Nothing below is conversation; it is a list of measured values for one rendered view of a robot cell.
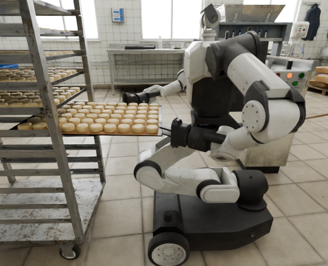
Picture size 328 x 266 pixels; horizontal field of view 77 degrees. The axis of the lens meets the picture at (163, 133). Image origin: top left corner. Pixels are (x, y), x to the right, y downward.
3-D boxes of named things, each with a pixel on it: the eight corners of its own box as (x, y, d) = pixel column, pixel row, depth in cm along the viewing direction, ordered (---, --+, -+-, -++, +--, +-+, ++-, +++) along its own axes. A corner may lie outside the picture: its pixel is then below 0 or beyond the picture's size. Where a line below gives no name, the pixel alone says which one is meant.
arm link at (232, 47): (262, 73, 65) (241, 54, 74) (266, 45, 58) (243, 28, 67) (226, 84, 65) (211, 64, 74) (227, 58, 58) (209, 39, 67)
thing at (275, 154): (219, 139, 234) (230, 55, 198) (250, 139, 235) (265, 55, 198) (242, 176, 170) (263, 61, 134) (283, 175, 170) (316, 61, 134)
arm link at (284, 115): (256, 149, 66) (311, 137, 47) (227, 152, 63) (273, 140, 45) (250, 117, 68) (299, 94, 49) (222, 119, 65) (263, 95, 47)
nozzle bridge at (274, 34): (204, 58, 229) (206, 24, 216) (268, 58, 230) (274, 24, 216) (210, 61, 199) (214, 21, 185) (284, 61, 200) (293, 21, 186)
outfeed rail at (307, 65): (224, 54, 317) (224, 49, 314) (225, 54, 317) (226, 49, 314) (310, 70, 133) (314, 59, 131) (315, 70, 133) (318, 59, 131)
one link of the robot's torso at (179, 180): (219, 167, 123) (143, 144, 116) (230, 189, 105) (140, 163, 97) (208, 187, 129) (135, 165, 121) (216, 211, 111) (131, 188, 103)
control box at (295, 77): (265, 91, 142) (269, 70, 137) (299, 91, 143) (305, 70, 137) (268, 92, 139) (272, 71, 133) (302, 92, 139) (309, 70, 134)
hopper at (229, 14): (214, 24, 214) (216, 9, 208) (268, 24, 214) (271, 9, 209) (222, 21, 187) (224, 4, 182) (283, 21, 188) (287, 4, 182)
